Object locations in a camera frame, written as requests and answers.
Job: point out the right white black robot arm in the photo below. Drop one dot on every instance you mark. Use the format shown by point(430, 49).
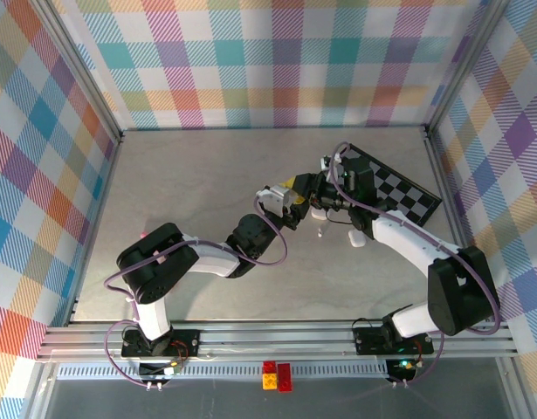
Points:
point(408, 235)

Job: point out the small red toy brick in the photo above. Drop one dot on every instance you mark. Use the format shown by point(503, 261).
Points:
point(270, 366)

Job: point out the white rectangular earbud charging case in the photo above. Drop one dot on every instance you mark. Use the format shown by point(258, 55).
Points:
point(356, 239)

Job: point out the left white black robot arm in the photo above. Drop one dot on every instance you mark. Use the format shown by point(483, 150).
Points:
point(211, 257)

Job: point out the wide aluminium mounting rail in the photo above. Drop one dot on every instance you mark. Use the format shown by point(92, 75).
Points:
point(272, 338)

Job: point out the aluminium frame post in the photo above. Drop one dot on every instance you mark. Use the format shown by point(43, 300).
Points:
point(463, 65)
point(86, 74)

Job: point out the aluminium side rail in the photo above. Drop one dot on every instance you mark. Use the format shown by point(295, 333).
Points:
point(107, 174)
point(453, 205)

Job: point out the thin aluminium wall rail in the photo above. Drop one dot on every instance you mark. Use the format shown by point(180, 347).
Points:
point(272, 128)

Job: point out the black and white chessboard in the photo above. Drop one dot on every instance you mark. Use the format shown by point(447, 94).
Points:
point(408, 192)

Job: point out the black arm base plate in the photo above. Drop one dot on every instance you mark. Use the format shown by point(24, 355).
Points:
point(194, 338)
point(364, 345)

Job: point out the yellow toy brick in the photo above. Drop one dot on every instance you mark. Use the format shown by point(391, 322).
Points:
point(269, 381)

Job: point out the black controller board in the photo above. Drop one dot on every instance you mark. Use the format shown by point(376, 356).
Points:
point(154, 370)
point(401, 371)

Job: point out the long red toy brick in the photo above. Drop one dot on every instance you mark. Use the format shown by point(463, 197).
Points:
point(285, 376)

